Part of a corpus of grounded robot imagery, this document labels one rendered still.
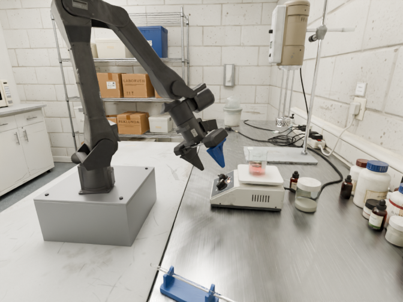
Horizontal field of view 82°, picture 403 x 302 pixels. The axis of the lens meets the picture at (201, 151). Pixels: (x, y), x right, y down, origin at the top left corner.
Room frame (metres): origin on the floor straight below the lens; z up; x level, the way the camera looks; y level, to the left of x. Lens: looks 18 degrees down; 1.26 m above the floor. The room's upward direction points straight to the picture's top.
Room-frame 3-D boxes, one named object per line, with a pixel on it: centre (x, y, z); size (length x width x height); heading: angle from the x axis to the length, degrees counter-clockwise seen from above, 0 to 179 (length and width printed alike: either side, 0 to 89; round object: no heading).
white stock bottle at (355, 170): (0.66, -0.49, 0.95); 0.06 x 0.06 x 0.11
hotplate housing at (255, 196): (0.62, -0.14, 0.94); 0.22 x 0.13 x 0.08; 83
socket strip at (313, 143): (1.31, -0.61, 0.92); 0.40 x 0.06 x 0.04; 175
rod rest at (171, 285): (0.30, 0.02, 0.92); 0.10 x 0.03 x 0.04; 62
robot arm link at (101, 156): (0.49, 0.24, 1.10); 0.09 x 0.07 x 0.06; 36
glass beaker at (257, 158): (0.61, -0.16, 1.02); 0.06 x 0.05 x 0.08; 61
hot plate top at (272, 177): (0.62, -0.17, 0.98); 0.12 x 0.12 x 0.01; 83
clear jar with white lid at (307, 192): (0.57, -0.29, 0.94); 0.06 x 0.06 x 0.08
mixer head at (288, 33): (1.02, -0.34, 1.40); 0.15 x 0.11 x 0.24; 85
